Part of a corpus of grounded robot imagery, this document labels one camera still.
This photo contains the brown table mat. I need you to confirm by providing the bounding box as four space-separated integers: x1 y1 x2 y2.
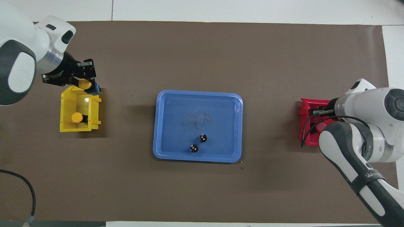
0 21 399 223

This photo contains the red plastic bin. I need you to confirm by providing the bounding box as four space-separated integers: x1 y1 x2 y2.
298 98 340 147

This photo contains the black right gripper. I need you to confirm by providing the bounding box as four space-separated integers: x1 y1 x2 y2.
311 97 340 131

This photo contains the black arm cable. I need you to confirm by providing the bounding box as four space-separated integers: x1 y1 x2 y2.
301 115 376 158
0 169 36 225

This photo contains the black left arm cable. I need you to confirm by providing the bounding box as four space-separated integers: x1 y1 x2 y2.
0 169 36 225

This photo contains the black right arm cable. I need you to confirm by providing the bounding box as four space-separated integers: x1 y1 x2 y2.
301 115 376 158

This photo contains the blue plastic tray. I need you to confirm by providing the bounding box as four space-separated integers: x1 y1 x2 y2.
153 90 243 163

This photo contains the yellow push button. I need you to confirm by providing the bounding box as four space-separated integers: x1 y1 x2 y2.
71 113 89 124
78 79 102 96

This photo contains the yellow plastic bin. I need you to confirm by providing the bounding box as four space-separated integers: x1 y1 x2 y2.
60 85 102 132

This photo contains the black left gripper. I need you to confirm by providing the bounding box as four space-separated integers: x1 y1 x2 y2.
42 52 97 90

